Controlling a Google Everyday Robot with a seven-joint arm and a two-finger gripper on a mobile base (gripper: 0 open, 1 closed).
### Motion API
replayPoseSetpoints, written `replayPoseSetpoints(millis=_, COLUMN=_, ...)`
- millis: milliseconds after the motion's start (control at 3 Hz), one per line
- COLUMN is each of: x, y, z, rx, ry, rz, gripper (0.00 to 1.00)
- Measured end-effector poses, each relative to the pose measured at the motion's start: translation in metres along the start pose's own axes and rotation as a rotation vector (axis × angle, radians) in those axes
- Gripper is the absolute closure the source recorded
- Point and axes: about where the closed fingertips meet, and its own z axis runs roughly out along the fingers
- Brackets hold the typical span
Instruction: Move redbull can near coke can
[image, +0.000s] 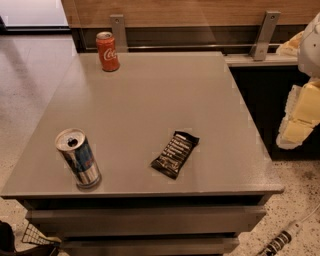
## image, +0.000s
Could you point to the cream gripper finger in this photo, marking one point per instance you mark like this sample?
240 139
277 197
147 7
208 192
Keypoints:
290 47
302 115

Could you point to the silver blue redbull can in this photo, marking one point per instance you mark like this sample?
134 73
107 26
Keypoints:
74 147

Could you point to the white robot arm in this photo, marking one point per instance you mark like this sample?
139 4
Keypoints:
309 50

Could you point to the red coke can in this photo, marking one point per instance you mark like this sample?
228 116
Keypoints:
105 43

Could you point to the black snack bar wrapper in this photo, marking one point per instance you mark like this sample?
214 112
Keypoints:
175 154

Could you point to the upper grey drawer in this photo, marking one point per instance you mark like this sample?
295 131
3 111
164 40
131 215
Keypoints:
147 221

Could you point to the grey drawer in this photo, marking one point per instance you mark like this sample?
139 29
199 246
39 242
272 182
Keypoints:
147 221
152 247

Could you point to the lower grey drawer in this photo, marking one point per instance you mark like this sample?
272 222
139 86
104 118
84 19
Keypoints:
152 247

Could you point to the right metal wall bracket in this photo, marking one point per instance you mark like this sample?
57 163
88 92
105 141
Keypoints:
260 48

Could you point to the metal wall bracket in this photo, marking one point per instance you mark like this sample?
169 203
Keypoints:
119 32
260 48

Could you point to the left metal wall bracket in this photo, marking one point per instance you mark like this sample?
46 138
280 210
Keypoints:
119 32

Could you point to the black wire mesh basket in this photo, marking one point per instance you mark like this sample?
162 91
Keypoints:
34 237

